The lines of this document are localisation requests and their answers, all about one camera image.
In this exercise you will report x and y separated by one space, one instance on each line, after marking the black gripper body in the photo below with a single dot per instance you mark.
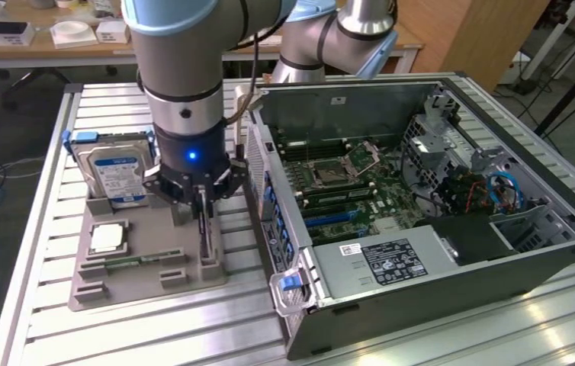
190 152

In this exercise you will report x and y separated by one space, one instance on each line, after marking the green graphics card with bracket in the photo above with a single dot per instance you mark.
208 236

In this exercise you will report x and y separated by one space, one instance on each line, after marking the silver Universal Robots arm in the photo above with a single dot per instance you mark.
180 57

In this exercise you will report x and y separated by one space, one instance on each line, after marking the blue card retention latch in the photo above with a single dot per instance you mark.
276 216
292 255
267 188
284 236

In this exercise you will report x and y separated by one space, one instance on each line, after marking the hard disk in blue caddy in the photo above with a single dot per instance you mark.
108 175

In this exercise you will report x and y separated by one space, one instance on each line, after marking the grey parts rack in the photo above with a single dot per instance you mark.
159 244

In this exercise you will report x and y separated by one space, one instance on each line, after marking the silver CPU chip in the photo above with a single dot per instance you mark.
108 238

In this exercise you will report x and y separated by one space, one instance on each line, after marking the CPU socket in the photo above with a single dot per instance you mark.
331 171

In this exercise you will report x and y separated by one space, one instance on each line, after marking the green RAM stick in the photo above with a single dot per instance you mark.
134 260

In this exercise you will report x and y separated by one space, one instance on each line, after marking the installed dark RAM stick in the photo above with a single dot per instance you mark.
340 196

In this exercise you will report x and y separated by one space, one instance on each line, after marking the blue expansion slot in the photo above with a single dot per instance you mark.
330 219

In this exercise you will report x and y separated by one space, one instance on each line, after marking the open metal socket cover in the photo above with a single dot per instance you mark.
364 156

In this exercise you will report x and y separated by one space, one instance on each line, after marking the green motherboard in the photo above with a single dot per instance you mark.
368 213

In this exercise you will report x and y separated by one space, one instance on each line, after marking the blue case release latch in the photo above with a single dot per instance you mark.
290 284

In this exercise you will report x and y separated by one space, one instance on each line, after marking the grey power supply unit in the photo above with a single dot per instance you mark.
348 274

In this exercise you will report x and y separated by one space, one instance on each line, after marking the small white labelled box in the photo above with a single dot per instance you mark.
111 33

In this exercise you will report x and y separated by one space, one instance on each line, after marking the black chair base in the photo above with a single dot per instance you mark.
27 78

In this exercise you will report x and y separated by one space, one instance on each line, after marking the perforated metal drive cage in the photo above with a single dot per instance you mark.
431 167

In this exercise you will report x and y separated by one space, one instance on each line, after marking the wooden desk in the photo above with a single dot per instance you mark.
38 53

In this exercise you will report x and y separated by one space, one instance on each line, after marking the white box with black lid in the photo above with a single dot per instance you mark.
9 34

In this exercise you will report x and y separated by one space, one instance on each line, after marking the open black PC case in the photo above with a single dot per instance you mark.
470 305

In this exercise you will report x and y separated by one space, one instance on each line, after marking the grey metal disk bay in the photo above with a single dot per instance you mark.
531 228

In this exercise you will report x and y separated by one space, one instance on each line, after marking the black tripod stand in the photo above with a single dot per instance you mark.
546 124

